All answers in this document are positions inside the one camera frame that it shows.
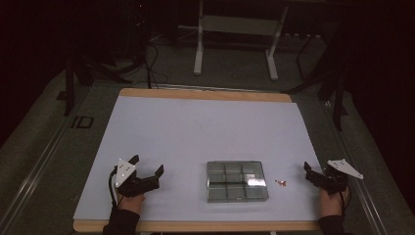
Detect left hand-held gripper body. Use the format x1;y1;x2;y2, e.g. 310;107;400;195
115;159;161;198

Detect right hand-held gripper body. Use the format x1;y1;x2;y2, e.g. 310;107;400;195
316;159;364;196

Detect clear plastic compartment box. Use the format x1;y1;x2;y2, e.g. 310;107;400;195
206;160;270;204

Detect person's left hand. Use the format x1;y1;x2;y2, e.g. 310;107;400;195
116;193;146;215

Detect person's right hand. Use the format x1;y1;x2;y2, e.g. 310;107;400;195
319;188;350;218

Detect white table mat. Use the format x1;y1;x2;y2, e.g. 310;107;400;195
72;95;327;223

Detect black tripod stand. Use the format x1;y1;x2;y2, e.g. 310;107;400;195
57;55;133;117
283;32;349;132

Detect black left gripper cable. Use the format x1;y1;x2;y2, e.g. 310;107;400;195
108;165;119;209

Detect metal floor rail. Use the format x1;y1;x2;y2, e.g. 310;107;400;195
321;101;391;235
0;107;82;235

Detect black floor cables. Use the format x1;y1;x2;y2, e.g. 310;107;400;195
142;42;169;90

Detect white metal stand frame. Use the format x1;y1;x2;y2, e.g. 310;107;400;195
193;0;290;81

